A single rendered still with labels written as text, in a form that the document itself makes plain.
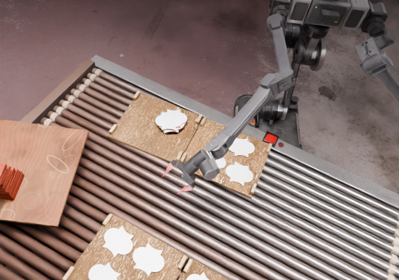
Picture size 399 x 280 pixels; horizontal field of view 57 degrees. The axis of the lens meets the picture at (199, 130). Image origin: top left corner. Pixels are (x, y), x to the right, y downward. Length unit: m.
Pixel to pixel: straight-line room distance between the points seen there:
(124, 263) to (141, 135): 0.67
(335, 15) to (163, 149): 1.11
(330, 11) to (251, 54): 1.97
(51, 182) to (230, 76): 2.29
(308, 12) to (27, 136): 1.54
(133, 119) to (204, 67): 1.75
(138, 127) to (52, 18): 2.49
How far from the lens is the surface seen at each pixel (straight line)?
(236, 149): 1.97
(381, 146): 3.65
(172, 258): 1.70
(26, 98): 3.55
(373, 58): 1.69
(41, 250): 1.81
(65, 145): 1.88
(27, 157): 1.89
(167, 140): 1.97
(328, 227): 1.95
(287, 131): 3.04
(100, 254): 1.73
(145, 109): 2.09
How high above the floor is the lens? 2.58
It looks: 54 degrees down
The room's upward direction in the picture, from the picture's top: 9 degrees clockwise
